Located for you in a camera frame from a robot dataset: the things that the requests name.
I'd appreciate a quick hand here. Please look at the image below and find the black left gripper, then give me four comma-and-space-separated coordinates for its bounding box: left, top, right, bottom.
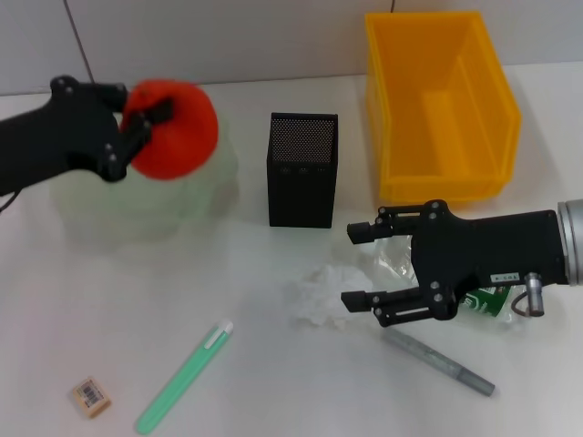
0, 75, 175, 197

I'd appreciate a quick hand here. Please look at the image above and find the green pen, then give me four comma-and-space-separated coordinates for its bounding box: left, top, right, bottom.
135, 320, 235, 434

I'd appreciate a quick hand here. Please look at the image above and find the right gripper cable with plug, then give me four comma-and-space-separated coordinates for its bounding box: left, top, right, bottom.
512, 271, 546, 319

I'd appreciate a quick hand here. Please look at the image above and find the yellow plastic bin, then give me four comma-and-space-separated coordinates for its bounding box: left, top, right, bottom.
363, 11, 523, 201

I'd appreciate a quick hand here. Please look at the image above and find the black mesh pen holder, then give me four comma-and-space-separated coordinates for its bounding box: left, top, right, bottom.
265, 112, 339, 229

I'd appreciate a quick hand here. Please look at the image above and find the green glass fruit plate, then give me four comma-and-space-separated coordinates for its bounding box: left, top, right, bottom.
47, 90, 240, 242

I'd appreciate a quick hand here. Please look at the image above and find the clear green-label water bottle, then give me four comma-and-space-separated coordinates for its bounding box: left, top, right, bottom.
359, 236, 520, 324

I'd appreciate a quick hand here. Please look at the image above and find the orange fruit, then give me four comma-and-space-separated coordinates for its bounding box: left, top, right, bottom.
122, 79, 220, 181

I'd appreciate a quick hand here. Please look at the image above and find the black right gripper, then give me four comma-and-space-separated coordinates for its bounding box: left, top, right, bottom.
340, 198, 568, 328

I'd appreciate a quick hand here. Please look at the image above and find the grey marker pen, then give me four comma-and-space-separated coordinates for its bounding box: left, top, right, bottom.
381, 328, 496, 398

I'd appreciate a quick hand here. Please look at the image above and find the beige eraser with barcode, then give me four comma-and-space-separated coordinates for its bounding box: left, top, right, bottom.
71, 376, 113, 419

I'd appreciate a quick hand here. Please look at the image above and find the white paper ball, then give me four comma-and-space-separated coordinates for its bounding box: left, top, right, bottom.
284, 263, 379, 329

